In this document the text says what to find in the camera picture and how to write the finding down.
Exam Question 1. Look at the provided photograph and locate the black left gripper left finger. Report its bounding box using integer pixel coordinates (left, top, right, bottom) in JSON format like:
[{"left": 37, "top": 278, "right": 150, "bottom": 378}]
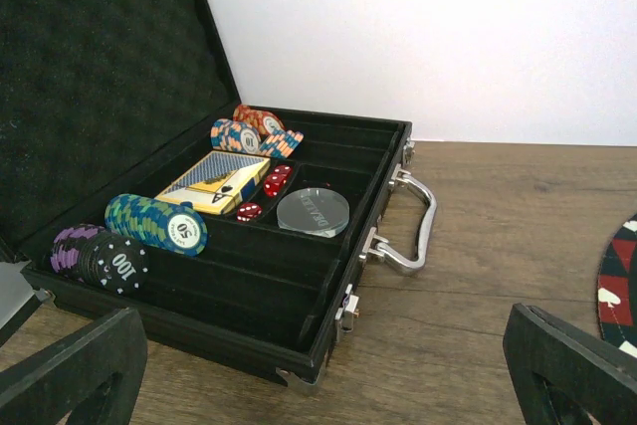
[{"left": 1, "top": 308, "right": 147, "bottom": 424}]

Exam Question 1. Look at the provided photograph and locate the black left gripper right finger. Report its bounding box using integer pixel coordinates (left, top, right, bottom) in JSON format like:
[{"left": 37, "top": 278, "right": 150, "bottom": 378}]
[{"left": 503, "top": 303, "right": 636, "bottom": 424}]

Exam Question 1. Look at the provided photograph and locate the round red black poker mat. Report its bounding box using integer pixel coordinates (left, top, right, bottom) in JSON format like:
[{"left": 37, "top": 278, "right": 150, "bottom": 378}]
[{"left": 597, "top": 215, "right": 637, "bottom": 357}]

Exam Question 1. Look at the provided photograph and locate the black purple 100 chip stack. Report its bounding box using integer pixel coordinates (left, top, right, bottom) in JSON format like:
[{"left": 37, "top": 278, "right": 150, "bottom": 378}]
[{"left": 50, "top": 224, "right": 149, "bottom": 295}]

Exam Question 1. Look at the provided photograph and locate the blue green 50 chip row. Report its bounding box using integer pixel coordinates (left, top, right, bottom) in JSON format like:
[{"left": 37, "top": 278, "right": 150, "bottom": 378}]
[{"left": 105, "top": 193, "right": 208, "bottom": 257}]

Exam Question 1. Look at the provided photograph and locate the black poker chip case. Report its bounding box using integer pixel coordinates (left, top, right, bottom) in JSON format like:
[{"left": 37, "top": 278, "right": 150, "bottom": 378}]
[{"left": 1, "top": 0, "right": 412, "bottom": 382}]

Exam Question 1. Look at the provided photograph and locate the red die near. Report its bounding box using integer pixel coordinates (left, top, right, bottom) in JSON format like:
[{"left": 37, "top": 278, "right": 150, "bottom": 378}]
[{"left": 236, "top": 202, "right": 263, "bottom": 222}]

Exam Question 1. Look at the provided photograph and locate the red die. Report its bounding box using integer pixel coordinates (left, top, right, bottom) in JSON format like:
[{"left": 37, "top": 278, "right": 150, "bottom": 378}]
[
  {"left": 236, "top": 202, "right": 263, "bottom": 222},
  {"left": 273, "top": 164, "right": 293, "bottom": 177},
  {"left": 263, "top": 172, "right": 287, "bottom": 197}
]

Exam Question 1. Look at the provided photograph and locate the blue playing card box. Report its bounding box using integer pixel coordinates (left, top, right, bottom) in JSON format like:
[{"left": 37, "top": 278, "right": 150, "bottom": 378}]
[{"left": 156, "top": 150, "right": 270, "bottom": 215}]

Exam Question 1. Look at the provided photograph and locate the red die middle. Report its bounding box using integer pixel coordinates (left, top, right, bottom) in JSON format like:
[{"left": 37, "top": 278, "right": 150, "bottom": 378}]
[{"left": 263, "top": 172, "right": 287, "bottom": 197}]

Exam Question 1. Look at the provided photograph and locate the blue orange 10 chip row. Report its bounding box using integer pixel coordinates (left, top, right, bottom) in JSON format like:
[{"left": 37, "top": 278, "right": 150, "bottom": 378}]
[{"left": 210, "top": 118, "right": 304, "bottom": 158}]

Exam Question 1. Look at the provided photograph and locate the clear acrylic dealer button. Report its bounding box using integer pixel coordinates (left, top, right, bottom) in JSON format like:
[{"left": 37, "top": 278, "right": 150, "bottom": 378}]
[{"left": 277, "top": 187, "right": 350, "bottom": 238}]

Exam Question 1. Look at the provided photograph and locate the red die far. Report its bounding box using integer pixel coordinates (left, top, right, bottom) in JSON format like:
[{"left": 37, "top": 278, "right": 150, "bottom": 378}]
[{"left": 273, "top": 164, "right": 293, "bottom": 177}]

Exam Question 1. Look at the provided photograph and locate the red orange chip row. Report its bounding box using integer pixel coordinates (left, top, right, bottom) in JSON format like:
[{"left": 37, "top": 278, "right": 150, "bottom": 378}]
[{"left": 233, "top": 105, "right": 285, "bottom": 136}]

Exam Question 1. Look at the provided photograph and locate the chrome case handle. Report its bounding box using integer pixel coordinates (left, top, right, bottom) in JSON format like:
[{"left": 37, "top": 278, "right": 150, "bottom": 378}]
[{"left": 358, "top": 168, "right": 439, "bottom": 278}]

